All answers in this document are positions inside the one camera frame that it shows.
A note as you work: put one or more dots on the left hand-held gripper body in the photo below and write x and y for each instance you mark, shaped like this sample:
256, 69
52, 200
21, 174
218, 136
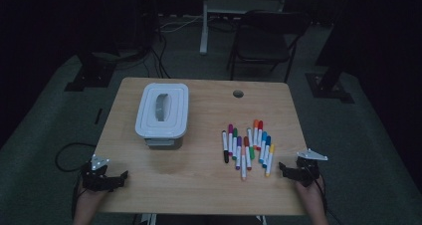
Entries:
94, 180

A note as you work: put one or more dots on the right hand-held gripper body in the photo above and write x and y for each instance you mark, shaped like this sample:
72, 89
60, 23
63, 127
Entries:
308, 172

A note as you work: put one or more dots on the yellow marker pen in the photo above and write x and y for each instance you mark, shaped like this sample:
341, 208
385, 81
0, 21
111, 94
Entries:
270, 160

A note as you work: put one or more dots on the dark blue marker pen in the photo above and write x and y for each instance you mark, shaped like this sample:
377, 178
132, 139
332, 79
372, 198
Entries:
266, 153

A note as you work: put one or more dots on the light blue marker pen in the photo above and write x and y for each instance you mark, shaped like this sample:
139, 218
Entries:
263, 148

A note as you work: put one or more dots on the light green marker pen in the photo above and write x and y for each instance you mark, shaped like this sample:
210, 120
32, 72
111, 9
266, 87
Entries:
252, 152

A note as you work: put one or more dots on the brown marker pen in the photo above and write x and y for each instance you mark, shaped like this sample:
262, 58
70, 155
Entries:
247, 153

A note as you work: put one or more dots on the peach marker pen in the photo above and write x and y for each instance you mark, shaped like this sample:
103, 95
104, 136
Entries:
243, 165

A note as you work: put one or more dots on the red marker pen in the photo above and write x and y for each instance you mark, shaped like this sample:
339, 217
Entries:
259, 133

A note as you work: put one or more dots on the orange marker pen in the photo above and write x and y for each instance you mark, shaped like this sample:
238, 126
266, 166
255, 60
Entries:
255, 132

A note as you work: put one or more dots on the purple marker pen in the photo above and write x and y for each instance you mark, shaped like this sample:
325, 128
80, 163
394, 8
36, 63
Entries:
238, 152

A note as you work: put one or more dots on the transparent grey storage box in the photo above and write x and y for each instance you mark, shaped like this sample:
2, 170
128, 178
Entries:
164, 143

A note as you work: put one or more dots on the dark green marker pen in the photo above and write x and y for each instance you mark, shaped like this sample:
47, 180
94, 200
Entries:
234, 145

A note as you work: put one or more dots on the magenta marker pen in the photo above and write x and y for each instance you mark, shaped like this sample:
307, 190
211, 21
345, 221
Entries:
230, 135

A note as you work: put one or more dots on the person's left hand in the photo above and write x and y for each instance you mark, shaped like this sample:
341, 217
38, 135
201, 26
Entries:
89, 200

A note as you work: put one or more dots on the person's right hand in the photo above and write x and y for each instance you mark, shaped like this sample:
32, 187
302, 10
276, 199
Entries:
312, 195

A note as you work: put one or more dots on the white table leg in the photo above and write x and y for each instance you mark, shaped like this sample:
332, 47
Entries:
261, 220
149, 219

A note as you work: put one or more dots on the black stand base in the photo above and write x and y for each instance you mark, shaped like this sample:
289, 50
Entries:
326, 89
93, 75

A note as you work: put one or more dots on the black folding chair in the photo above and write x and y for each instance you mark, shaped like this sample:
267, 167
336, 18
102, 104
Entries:
262, 45

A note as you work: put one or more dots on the dark equipment with red light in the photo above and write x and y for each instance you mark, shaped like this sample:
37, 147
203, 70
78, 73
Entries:
146, 19

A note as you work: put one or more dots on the white metal stand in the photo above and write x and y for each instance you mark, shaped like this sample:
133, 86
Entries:
204, 26

